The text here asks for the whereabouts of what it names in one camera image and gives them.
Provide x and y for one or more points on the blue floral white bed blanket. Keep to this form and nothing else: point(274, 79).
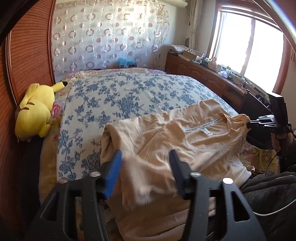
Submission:
point(177, 91)

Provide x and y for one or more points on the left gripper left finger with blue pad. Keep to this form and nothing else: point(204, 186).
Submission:
point(56, 219)

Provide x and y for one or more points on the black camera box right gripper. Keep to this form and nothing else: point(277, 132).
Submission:
point(278, 108)

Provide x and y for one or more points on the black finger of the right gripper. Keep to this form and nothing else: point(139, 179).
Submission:
point(264, 119)

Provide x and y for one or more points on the pink bottle on cabinet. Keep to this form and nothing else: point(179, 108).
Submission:
point(212, 64)

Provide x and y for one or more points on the white circle-patterned curtain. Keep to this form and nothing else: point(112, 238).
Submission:
point(99, 34)

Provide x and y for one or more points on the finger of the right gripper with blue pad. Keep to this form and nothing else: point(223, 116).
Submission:
point(261, 125)

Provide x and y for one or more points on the person's right hand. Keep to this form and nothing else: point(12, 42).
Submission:
point(283, 142)

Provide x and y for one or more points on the brown wooden side cabinet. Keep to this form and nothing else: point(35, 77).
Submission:
point(241, 100)

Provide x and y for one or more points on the dark grey jacket sleeve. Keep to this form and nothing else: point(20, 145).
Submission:
point(272, 198)

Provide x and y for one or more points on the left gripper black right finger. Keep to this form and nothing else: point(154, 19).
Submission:
point(233, 219)

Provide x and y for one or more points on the window with brown frame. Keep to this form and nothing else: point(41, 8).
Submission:
point(246, 39)

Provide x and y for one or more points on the beige t-shirt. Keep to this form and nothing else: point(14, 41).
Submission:
point(145, 202)

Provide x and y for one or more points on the turquoise toy on headboard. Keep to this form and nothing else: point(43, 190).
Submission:
point(123, 63)

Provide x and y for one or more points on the cardboard box on cabinet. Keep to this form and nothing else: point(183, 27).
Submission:
point(190, 56)

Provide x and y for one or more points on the yellow Pikachu plush toy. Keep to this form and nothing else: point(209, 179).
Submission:
point(35, 110)

